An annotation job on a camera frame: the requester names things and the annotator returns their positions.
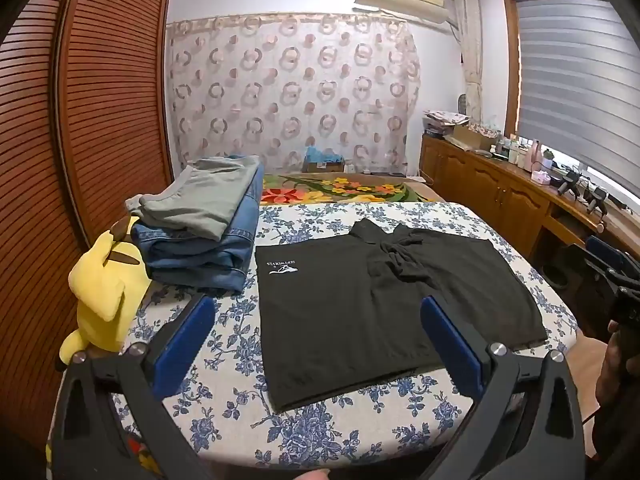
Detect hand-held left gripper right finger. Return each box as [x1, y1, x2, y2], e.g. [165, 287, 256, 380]
[420, 295, 587, 480]

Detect wooden louvered wardrobe door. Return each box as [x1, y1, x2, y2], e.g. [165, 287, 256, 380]
[52, 0, 176, 248]
[0, 35, 88, 453]

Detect folded blue jeans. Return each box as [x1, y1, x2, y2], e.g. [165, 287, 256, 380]
[131, 155, 265, 295]

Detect colourful floral blanket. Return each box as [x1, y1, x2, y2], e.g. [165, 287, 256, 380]
[260, 172, 441, 206]

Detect box with blue cloth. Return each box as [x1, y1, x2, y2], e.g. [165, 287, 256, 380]
[304, 147, 346, 173]

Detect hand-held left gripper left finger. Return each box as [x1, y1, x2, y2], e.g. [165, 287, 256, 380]
[47, 295, 218, 480]

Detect grey window blind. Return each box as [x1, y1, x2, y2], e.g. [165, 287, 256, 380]
[512, 0, 640, 196]

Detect cardboard box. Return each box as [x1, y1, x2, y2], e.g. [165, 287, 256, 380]
[452, 124, 493, 152]

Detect wooden cabinet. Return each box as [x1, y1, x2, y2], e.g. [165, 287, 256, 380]
[419, 132, 640, 281]

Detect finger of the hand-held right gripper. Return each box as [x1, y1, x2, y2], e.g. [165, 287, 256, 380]
[582, 234, 640, 291]

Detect circle patterned curtain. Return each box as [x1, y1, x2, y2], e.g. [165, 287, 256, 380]
[166, 12, 421, 173]

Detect stack of printed papers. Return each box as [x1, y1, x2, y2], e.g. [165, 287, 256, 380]
[422, 109, 471, 138]

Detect folded grey-green pants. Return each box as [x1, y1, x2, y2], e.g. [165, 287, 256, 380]
[125, 156, 261, 242]

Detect blue floral bed sheet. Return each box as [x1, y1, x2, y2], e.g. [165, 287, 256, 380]
[47, 201, 581, 471]

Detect black pants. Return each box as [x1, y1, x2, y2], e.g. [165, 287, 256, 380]
[254, 217, 548, 413]

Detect lace window curtain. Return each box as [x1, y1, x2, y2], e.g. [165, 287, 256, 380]
[452, 0, 483, 126]

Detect yellow plush toy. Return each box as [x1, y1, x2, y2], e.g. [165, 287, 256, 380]
[60, 216, 151, 366]

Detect person's right hand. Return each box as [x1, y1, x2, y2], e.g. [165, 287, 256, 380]
[595, 320, 632, 406]

